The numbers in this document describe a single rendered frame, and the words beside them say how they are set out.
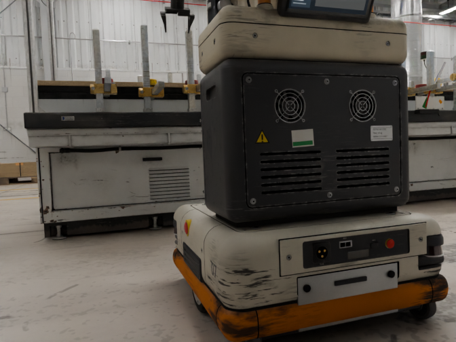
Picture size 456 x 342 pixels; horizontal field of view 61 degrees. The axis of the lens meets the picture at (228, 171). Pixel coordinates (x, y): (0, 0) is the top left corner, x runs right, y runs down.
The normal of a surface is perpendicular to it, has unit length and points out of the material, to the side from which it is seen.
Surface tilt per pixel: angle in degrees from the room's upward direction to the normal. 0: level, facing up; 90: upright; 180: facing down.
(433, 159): 90
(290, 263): 90
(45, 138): 90
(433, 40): 90
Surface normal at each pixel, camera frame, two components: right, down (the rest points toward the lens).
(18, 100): 0.32, 0.04
